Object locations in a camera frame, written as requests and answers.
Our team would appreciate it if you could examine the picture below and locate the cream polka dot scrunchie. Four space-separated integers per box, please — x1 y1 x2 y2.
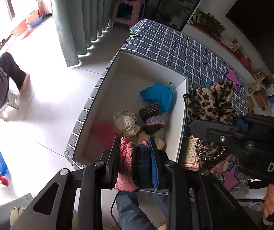
112 109 142 137

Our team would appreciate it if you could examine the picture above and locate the pink plastic stool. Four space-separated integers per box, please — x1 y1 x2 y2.
109 0 147 28

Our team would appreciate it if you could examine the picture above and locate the black television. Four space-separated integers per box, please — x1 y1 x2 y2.
225 0 274 66

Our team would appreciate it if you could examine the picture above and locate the green curtain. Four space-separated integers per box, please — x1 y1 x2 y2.
49 0 133 68

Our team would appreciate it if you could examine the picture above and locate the yellow printed booklet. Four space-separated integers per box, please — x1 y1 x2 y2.
182 135 200 168

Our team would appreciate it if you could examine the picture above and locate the pink knit doll hat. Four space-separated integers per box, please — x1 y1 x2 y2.
115 136 152 192

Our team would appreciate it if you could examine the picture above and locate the green plant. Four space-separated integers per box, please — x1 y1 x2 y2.
194 10 226 33

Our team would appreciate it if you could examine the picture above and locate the grey grid-patterned storage box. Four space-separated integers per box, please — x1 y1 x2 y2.
64 19 250 197

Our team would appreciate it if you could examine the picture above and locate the black cable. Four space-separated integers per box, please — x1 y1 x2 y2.
110 190 128 230

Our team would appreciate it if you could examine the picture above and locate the person's leg in jeans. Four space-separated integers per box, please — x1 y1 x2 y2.
115 191 169 230

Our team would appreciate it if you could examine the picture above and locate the orange basin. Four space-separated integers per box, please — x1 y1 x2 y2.
24 10 41 24
11 19 31 39

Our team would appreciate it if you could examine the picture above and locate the blue dustpan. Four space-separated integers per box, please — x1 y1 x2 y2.
0 150 9 176

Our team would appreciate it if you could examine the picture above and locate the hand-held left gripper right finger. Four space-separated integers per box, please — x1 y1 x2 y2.
149 136 257 230

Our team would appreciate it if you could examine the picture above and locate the pile of colourful clutter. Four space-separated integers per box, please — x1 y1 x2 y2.
219 32 274 114

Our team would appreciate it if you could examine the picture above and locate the white plastic stool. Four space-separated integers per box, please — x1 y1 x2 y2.
0 92 20 122

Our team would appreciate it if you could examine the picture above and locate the brown paper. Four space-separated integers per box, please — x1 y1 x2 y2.
136 131 166 152

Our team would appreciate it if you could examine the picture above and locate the leopard print cloth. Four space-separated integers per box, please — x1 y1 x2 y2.
183 81 238 171

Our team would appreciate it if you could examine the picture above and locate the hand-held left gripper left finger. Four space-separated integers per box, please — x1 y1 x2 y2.
9 136 122 230

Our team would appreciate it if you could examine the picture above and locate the blue basin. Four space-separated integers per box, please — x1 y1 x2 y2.
28 13 44 28

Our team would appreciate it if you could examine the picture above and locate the white low cabinet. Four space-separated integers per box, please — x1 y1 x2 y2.
182 0 274 94

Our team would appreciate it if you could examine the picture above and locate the pink star sticker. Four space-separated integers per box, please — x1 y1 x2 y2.
224 64 244 87
222 165 238 192

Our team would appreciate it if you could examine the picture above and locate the dark glass cabinet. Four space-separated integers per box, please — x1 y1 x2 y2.
145 0 213 31

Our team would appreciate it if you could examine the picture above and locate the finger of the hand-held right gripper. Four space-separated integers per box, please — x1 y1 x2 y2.
235 114 274 135
190 119 241 147

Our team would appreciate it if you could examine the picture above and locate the striped knit doll hat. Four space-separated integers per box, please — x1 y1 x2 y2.
139 103 166 135

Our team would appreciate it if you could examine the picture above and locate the navy black knit doll hat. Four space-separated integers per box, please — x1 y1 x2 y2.
131 144 157 189

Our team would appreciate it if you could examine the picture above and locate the blue cloth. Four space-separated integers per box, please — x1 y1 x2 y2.
140 83 175 113

